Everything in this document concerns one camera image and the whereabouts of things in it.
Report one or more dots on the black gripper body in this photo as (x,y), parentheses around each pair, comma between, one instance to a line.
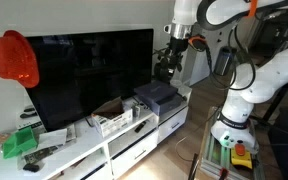
(178,44)

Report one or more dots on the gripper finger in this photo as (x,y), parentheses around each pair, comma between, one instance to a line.
(170,60)
(179,62)

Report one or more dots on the aluminium robot base platform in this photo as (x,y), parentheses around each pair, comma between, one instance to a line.
(212,156)

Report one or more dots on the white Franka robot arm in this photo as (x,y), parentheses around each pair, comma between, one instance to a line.
(277,73)

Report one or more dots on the dark blue flat box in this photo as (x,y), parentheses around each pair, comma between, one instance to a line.
(157,95)

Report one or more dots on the white cardboard box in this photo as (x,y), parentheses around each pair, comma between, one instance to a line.
(114,124)

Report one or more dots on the yellow emergency stop box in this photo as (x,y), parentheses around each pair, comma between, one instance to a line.
(241,158)

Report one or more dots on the white packet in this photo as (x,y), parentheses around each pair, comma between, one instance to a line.
(52,137)

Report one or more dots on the small brown packet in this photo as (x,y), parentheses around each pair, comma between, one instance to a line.
(1,137)

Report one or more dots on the potted plant dark pot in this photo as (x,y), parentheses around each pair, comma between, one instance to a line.
(162,71)

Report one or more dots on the dark blue cylinder bottle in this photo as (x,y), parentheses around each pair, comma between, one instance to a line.
(224,60)

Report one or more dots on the black remote control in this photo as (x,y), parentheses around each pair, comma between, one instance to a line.
(141,126)

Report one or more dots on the black flat screen TV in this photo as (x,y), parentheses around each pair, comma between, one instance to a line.
(94,73)

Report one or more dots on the white TV cabinet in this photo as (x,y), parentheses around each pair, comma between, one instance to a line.
(87,137)

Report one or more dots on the printed paper booklet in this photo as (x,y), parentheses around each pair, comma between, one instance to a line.
(71,132)

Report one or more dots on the black chair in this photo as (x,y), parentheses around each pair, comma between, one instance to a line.
(285,146)

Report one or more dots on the white printed carton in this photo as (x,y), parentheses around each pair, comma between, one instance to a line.
(32,126)

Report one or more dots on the red hat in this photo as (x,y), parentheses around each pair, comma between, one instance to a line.
(12,58)

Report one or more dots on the dark printed leaflet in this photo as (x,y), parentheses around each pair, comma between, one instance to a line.
(40,154)

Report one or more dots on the green plastic bin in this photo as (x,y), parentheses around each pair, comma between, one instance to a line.
(19,141)

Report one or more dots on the small black object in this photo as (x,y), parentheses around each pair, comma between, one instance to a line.
(31,167)

